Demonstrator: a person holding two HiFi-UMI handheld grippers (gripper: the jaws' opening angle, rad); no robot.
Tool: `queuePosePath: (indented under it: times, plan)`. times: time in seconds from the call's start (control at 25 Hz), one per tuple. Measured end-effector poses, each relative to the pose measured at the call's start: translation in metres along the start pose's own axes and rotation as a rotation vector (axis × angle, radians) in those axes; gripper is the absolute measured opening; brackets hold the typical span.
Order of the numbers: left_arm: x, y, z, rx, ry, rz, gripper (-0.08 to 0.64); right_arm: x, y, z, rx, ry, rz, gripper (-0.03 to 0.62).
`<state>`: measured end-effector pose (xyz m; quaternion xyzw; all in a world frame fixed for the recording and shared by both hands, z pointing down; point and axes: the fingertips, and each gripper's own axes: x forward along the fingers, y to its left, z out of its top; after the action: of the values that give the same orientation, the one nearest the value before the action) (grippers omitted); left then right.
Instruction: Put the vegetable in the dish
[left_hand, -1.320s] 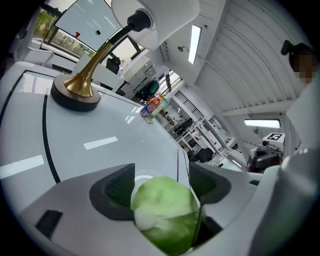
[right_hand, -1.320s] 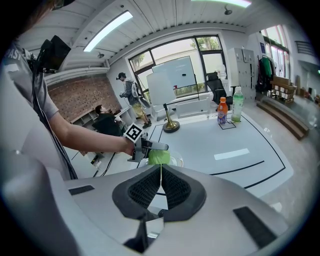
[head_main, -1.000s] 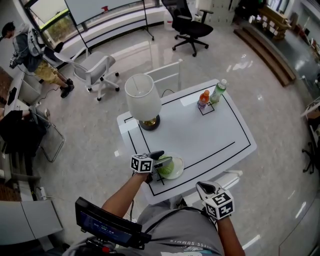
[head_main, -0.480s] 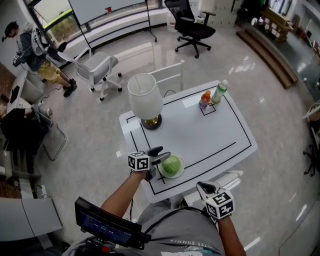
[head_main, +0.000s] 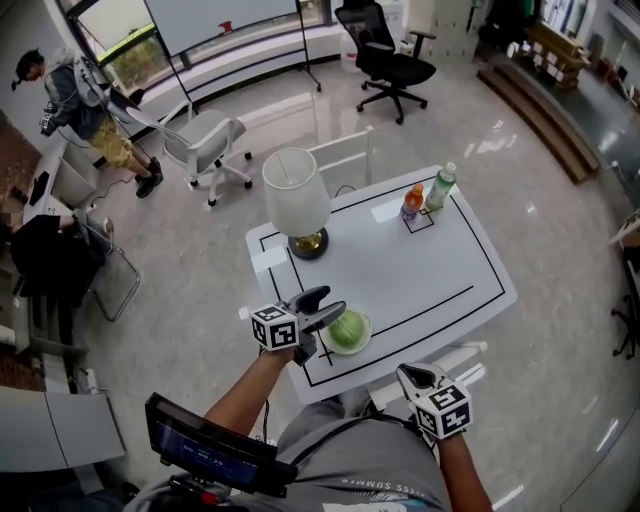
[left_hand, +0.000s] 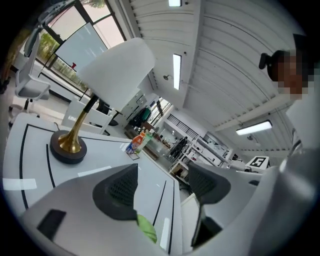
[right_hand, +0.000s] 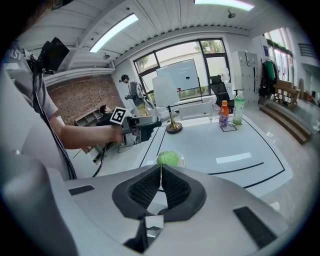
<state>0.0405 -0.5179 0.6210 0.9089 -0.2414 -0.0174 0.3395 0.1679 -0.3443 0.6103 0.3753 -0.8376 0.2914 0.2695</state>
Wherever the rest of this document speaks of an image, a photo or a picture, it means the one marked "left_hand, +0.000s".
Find black railing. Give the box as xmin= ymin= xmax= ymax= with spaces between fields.
xmin=166 ymin=113 xmax=201 ymax=136

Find black head-mounted camera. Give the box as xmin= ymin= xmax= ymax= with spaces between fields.
xmin=258 ymin=49 xmax=282 ymax=71

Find grey and white office chair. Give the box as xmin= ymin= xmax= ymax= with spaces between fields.
xmin=8 ymin=32 xmax=51 ymax=118

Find person's head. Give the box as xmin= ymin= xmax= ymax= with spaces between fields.
xmin=267 ymin=48 xmax=316 ymax=101

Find green lettuce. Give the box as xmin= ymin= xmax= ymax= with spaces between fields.
xmin=136 ymin=214 xmax=158 ymax=244

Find orange drink bottle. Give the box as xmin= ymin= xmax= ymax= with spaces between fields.
xmin=124 ymin=131 xmax=146 ymax=155

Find grey lockers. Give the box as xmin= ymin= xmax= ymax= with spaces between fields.
xmin=122 ymin=88 xmax=148 ymax=121

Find green drink bottle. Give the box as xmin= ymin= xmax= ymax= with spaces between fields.
xmin=136 ymin=131 xmax=154 ymax=154

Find white shelving unit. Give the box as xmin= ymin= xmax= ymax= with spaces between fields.
xmin=168 ymin=134 xmax=241 ymax=186

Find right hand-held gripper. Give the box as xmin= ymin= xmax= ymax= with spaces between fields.
xmin=243 ymin=155 xmax=272 ymax=173

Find black framed window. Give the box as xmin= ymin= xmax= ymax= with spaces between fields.
xmin=37 ymin=0 xmax=127 ymax=92

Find white table lamp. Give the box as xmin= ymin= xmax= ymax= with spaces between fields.
xmin=49 ymin=37 xmax=156 ymax=165

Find green hanging garment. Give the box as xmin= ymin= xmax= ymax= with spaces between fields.
xmin=136 ymin=107 xmax=152 ymax=123

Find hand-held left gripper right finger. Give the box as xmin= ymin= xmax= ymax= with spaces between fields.
xmin=187 ymin=162 xmax=263 ymax=251

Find black gaming chair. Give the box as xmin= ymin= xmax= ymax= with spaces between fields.
xmin=169 ymin=136 xmax=189 ymax=161

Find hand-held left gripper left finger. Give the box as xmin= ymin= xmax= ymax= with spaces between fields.
xmin=23 ymin=163 xmax=166 ymax=256

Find black office chair with headrest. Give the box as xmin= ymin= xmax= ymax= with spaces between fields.
xmin=96 ymin=97 xmax=123 ymax=127

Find white whiteboard on stand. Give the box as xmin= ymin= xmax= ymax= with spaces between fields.
xmin=54 ymin=22 xmax=108 ymax=73

